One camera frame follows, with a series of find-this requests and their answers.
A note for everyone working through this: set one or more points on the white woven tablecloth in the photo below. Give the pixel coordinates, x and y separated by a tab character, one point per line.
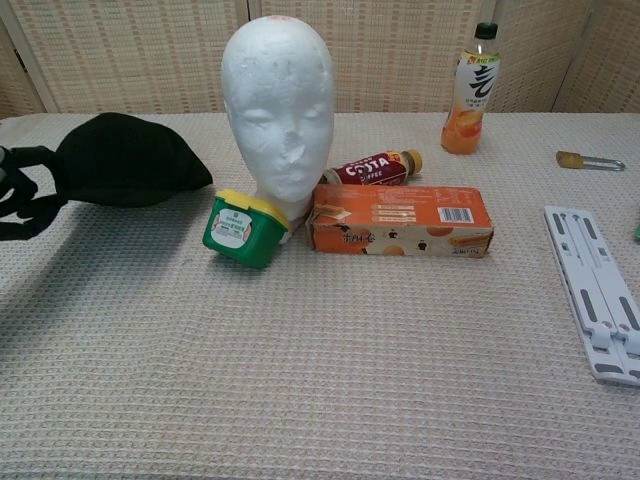
320	325

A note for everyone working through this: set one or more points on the orange biscuit box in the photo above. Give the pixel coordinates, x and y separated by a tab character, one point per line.
400	220

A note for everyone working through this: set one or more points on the Costa coffee bottle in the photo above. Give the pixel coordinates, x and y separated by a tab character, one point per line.
375	170

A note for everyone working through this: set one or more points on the brass padlock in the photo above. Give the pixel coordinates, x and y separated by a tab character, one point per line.
587	161

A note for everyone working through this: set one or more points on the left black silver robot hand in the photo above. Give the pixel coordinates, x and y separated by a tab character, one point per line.
22	195

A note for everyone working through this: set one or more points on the black cap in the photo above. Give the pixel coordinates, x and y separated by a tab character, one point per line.
130	160

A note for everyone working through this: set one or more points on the green tub with yellow lid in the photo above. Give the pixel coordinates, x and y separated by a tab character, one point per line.
245	230

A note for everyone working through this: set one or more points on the white folding laptop stand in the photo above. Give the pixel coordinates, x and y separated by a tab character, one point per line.
597	290

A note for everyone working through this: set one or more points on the woven folding screen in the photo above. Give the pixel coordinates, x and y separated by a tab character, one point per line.
320	55

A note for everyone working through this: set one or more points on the white foam mannequin head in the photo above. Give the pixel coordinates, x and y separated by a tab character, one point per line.
280	110

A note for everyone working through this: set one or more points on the green sachet packet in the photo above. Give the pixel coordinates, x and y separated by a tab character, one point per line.
637	232

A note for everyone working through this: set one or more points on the orange juice bottle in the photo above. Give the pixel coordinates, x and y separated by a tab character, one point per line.
470	95

